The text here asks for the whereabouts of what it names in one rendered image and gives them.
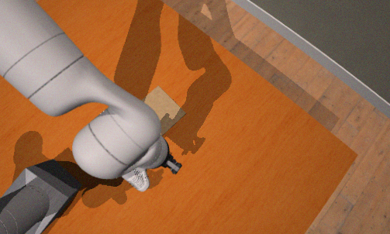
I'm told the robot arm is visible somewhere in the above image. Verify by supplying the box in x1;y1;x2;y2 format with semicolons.
0;0;167;234

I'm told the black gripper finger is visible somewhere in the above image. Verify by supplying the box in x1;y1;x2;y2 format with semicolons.
162;154;182;174

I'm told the tan square mat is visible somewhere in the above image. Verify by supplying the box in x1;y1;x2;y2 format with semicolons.
141;86;186;135

